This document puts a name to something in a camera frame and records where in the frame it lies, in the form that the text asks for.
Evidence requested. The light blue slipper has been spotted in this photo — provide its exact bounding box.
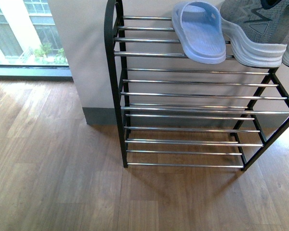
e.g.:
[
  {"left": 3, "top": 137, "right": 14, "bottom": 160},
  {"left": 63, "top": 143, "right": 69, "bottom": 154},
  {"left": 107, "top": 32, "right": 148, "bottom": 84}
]
[{"left": 171, "top": 1, "right": 226, "bottom": 64}]

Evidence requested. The black metal shoe rack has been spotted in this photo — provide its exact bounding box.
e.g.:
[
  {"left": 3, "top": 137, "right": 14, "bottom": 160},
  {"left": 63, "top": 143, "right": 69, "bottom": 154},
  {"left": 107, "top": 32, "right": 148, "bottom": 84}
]
[{"left": 104, "top": 0, "right": 289, "bottom": 170}]

